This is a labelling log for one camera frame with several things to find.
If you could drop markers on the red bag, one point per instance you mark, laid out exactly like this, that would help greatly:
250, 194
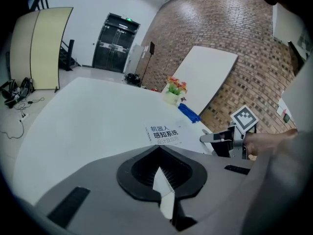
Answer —
154, 89

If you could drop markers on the black equipment bag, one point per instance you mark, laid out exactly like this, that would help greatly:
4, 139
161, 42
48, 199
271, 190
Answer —
132, 78

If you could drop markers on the black backpack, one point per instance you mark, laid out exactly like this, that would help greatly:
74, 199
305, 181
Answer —
9, 94
27, 86

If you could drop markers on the beige folding screen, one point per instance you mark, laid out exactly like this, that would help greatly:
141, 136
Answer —
46, 48

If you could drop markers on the person's clothing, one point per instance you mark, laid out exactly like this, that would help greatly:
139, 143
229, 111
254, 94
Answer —
281, 180

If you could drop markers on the white leaning board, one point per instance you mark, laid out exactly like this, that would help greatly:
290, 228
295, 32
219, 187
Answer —
205, 75

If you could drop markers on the magazine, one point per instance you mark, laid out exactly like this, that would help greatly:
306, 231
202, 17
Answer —
166, 133

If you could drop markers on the person's right forearm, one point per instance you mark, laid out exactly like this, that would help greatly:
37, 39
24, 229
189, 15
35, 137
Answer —
269, 141

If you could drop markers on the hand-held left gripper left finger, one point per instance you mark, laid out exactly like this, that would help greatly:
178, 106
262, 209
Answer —
97, 192

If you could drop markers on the black staircase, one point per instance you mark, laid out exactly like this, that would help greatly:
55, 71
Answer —
71, 50

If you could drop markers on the dark double door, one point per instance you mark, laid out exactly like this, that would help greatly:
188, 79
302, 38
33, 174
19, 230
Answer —
115, 45

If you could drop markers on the small purple flower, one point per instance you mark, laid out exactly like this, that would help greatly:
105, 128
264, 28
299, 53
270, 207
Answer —
183, 99

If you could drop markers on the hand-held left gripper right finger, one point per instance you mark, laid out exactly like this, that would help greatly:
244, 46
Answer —
215, 199

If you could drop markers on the blue cloth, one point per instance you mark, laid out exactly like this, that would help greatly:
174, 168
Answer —
189, 112

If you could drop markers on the white power strip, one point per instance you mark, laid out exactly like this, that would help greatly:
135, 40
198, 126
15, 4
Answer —
24, 117

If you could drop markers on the potted artificial flowers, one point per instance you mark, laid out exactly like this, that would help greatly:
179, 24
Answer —
174, 92

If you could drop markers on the black stand with panel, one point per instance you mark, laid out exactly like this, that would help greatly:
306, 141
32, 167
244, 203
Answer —
152, 48

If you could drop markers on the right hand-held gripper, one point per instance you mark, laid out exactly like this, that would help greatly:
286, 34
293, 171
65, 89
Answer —
244, 119

